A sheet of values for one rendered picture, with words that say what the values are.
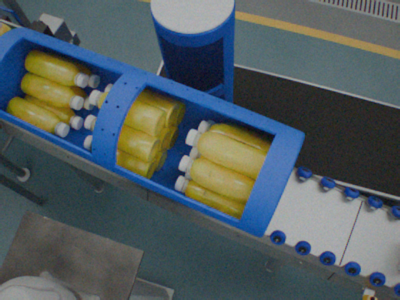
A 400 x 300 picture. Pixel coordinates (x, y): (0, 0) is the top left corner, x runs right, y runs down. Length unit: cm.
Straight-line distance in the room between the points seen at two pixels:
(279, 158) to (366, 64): 177
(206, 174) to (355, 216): 48
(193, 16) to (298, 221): 71
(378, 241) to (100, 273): 78
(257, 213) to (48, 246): 58
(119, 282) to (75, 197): 124
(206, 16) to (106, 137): 56
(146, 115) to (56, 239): 43
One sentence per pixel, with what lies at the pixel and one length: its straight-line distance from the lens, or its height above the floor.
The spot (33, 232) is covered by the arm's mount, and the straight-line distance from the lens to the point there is 122.
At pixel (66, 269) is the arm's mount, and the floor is 102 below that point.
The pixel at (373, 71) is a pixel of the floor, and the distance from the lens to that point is 262.
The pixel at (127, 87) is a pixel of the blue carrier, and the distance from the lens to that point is 102.
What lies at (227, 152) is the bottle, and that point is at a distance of 97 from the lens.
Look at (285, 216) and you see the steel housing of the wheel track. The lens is 121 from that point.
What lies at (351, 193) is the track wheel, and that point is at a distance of 121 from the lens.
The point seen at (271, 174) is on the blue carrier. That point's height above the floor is 123.
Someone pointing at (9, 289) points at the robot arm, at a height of 129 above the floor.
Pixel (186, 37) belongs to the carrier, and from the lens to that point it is 135.
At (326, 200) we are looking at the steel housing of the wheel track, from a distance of 124.
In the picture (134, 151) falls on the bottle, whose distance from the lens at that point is 106.
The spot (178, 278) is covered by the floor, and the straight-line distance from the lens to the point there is 211.
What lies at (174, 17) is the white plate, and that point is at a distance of 137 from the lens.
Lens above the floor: 210
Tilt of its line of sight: 69 degrees down
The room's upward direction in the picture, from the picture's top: 9 degrees counter-clockwise
